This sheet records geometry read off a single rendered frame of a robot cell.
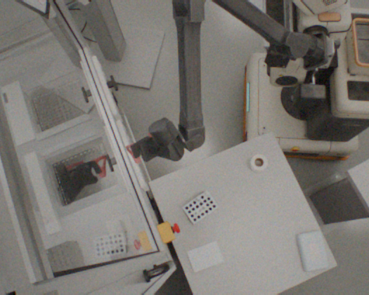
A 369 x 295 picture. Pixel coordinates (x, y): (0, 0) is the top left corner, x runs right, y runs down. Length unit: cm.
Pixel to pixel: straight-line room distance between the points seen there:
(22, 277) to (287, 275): 133
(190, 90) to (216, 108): 142
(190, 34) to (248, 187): 77
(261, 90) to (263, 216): 91
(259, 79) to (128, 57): 93
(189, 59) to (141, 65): 157
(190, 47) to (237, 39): 170
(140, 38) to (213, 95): 66
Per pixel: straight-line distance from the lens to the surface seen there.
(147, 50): 259
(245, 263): 151
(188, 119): 102
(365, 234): 248
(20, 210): 31
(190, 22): 97
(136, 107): 245
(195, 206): 146
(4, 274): 31
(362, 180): 167
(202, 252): 148
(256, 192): 152
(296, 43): 116
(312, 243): 152
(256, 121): 211
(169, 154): 103
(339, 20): 132
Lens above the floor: 225
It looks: 75 degrees down
